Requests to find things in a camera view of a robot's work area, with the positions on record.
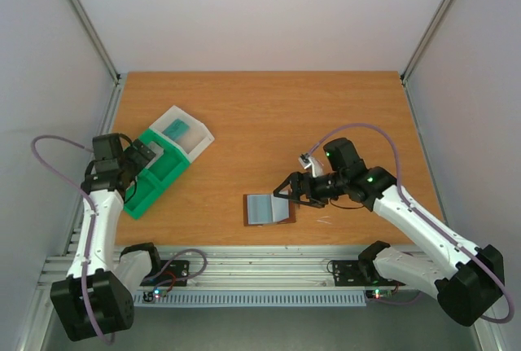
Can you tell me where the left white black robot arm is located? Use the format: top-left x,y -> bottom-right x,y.
50,134 -> 164,344

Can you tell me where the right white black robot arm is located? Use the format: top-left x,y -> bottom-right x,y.
274,138 -> 507,327

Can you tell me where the teal card in bin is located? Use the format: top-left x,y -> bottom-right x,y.
163,119 -> 190,141

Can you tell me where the green plastic compartment tray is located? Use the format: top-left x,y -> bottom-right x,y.
124,129 -> 190,220

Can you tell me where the white translucent plastic bin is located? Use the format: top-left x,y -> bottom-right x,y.
149,106 -> 215,163

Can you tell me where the right controller board with leds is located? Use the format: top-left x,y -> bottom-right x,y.
366,288 -> 398,300

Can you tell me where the controller board with leds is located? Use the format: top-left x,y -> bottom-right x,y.
366,288 -> 398,300
142,289 -> 168,304

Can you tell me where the left controller board with leds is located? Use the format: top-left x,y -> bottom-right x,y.
142,289 -> 168,304

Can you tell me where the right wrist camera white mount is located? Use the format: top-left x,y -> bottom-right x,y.
299,153 -> 324,178

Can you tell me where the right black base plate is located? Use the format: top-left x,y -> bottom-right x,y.
326,260 -> 404,287

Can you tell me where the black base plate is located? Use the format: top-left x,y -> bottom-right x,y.
141,260 -> 190,287
326,260 -> 404,287

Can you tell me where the aluminium frame rail front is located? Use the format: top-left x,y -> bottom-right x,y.
37,244 -> 461,290

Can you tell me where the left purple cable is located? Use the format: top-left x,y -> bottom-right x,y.
31,134 -> 208,346

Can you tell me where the grey slotted cable duct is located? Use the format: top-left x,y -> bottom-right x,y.
134,290 -> 366,309

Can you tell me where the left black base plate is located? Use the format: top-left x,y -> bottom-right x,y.
141,260 -> 190,287

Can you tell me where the left aluminium corner post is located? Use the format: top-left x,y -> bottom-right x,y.
68,0 -> 120,85

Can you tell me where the aluminium corner post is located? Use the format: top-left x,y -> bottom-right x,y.
68,0 -> 120,85
400,0 -> 456,86

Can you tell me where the right aluminium corner post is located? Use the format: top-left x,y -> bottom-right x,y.
400,0 -> 456,86

